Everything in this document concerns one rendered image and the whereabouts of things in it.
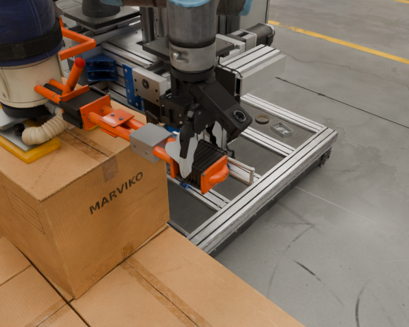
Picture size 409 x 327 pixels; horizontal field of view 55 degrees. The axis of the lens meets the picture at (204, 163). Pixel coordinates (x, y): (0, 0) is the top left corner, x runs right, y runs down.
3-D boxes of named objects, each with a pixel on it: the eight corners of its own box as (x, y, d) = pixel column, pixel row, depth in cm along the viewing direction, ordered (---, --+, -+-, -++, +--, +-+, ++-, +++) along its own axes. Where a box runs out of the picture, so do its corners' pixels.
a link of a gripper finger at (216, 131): (205, 134, 83) (194, 106, 76) (228, 145, 81) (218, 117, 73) (197, 145, 82) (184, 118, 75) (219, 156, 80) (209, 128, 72)
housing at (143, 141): (129, 152, 84) (126, 134, 82) (151, 137, 89) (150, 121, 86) (152, 164, 81) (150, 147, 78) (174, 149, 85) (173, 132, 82)
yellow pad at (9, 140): (-39, 118, 113) (-46, 103, 110) (-7, 104, 119) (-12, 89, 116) (28, 165, 96) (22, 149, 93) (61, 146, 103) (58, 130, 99)
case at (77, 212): (-29, 207, 140) (-79, 111, 115) (64, 154, 165) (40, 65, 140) (76, 301, 112) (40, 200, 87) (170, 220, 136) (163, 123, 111)
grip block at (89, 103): (61, 119, 94) (55, 98, 90) (93, 104, 100) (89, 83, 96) (83, 132, 90) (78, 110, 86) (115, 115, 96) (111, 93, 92)
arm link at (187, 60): (225, 37, 63) (193, 54, 58) (224, 64, 65) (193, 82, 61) (189, 27, 66) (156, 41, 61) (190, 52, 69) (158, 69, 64)
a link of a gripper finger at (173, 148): (166, 167, 77) (176, 123, 74) (189, 180, 74) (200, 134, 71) (156, 170, 74) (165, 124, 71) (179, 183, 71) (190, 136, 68)
